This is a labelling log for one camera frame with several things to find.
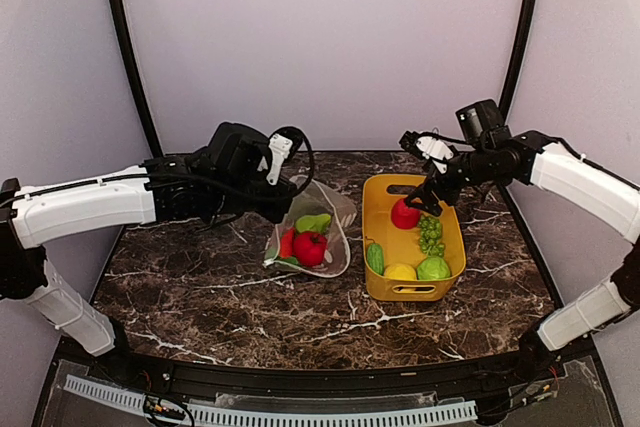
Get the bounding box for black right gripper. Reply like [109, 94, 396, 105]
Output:
[405, 144, 497, 215]

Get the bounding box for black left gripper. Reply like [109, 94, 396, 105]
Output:
[209, 172, 297, 222]

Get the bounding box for red toy radish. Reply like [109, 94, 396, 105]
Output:
[390, 199, 421, 230]

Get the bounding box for yellow plastic basket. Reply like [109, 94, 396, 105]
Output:
[362, 174, 466, 302]

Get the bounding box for green toy guava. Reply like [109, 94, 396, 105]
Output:
[416, 256, 451, 281]

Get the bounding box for yellow toy lemon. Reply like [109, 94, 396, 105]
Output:
[384, 262, 418, 281]

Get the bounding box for orange toy carrot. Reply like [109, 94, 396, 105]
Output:
[279, 228, 296, 259]

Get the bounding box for green toy chayote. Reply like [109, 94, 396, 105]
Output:
[294, 213, 332, 235]

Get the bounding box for clear dotted zip top bag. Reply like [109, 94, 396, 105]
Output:
[263, 180, 357, 278]

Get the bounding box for red toy apple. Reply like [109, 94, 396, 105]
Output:
[293, 232, 327, 267]

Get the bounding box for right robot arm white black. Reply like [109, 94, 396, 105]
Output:
[399, 131, 639, 381]

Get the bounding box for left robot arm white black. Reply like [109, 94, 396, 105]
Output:
[1, 153, 299, 383]

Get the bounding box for green toy grapes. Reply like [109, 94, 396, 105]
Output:
[418, 216, 446, 257]

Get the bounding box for small right wrist webcam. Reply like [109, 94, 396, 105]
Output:
[399, 131, 454, 173]

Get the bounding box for green toy cucumber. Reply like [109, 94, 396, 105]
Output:
[366, 243, 385, 276]

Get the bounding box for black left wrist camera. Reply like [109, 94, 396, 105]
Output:
[207, 122, 271, 178]

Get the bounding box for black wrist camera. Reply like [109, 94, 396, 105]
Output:
[207, 122, 271, 178]
[455, 99, 509, 145]

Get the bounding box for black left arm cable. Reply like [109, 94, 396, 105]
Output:
[274, 125, 315, 198]

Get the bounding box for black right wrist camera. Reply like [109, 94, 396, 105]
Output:
[455, 99, 509, 145]

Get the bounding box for black front rail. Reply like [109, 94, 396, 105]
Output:
[54, 338, 551, 399]

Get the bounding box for white slotted cable duct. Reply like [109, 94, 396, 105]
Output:
[63, 374, 478, 427]

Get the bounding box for black left frame post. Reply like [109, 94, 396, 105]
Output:
[108, 0, 163, 157]

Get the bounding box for black frame post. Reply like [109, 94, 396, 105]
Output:
[108, 0, 163, 157]
[498, 0, 537, 117]

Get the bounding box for black right frame post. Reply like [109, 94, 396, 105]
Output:
[498, 0, 537, 117]

